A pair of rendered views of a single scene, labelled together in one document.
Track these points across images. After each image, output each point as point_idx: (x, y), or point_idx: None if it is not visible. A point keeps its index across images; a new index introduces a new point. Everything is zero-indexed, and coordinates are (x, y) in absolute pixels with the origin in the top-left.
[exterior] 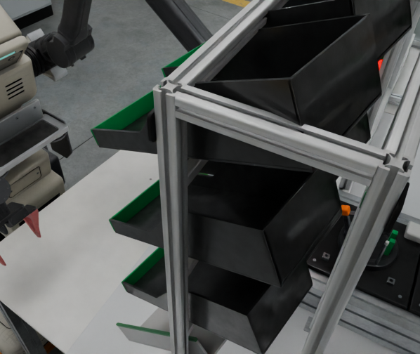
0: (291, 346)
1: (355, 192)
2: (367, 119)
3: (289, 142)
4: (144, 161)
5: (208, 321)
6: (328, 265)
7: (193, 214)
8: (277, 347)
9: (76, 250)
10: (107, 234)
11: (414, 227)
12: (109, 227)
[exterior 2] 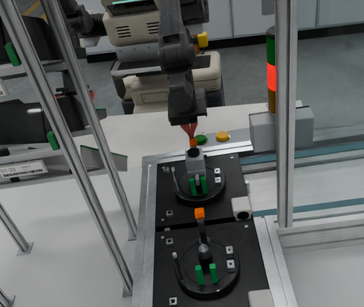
0: (105, 281)
1: (325, 254)
2: (4, 42)
3: None
4: (217, 120)
5: None
6: (162, 249)
7: None
8: (100, 271)
9: (118, 141)
10: (138, 145)
11: (261, 296)
12: (145, 142)
